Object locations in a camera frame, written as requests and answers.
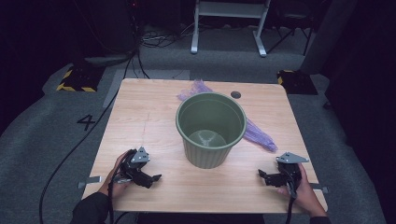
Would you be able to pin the person's right hand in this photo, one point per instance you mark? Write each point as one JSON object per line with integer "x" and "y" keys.
{"x": 306, "y": 196}

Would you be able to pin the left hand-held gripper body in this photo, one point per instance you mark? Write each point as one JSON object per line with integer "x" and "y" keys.
{"x": 134, "y": 169}

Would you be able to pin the green plastic bin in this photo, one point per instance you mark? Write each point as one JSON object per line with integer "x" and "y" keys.
{"x": 205, "y": 155}

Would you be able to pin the purple plastic bag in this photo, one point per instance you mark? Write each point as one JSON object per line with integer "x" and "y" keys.
{"x": 259, "y": 137}

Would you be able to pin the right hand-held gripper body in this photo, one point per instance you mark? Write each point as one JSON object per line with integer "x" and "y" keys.
{"x": 288, "y": 169}

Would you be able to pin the person's left hand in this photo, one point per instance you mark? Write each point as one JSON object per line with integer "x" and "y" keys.
{"x": 114, "y": 186}

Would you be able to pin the white metal stand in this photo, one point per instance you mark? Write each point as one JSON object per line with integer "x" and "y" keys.
{"x": 194, "y": 37}

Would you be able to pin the grey column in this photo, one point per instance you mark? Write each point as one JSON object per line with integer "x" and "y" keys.
{"x": 327, "y": 37}

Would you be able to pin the grey metal table bracket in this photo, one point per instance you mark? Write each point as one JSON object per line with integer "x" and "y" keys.
{"x": 90, "y": 181}
{"x": 320, "y": 188}

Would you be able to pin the yellow black striped base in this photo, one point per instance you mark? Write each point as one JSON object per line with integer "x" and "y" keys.
{"x": 79, "y": 81}
{"x": 297, "y": 82}

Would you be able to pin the black folding stand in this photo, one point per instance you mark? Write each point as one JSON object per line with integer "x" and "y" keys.
{"x": 308, "y": 40}

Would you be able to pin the black equipment rack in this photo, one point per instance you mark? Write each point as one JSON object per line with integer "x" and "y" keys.
{"x": 131, "y": 21}

